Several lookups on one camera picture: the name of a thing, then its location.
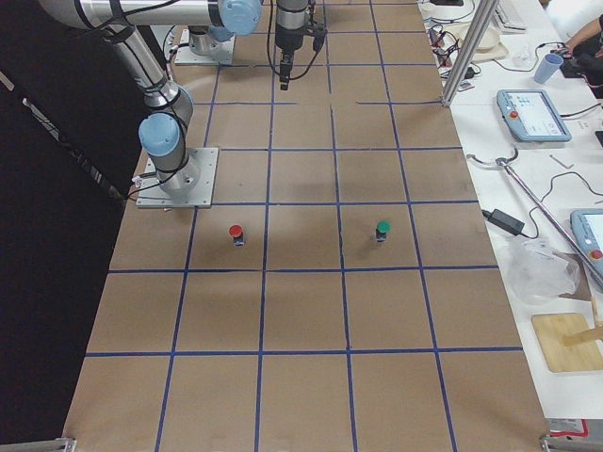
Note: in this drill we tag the blue teach pendant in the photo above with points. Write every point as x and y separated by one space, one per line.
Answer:
586 225
531 116

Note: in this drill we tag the green push button switch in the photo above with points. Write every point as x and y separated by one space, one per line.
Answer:
382 230

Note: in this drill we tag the metal cane rod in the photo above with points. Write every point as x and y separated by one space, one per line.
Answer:
505 163

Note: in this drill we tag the blue plastic cup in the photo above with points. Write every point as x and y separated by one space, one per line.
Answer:
547 67

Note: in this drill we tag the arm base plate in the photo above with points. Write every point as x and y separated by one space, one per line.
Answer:
203 50
193 185

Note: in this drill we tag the blue teach pendant far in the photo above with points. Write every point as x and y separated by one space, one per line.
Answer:
531 116

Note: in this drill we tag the clear plastic bag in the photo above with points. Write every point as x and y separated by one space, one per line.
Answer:
535 271

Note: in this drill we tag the wooden board stand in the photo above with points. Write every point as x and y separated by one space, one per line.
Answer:
566 334

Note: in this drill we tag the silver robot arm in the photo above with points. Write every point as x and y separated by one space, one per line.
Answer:
290 23
163 133

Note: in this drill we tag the aluminium frame post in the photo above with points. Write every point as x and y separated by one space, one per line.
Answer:
480 22

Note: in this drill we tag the blue teach pendant near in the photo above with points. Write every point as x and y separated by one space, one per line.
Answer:
586 225

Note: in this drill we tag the beige tray with plate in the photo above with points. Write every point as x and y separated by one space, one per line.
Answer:
490 46

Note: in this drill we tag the red push button switch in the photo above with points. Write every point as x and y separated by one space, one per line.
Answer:
237 234

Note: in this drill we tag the black power adapter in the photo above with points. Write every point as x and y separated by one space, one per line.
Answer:
506 222

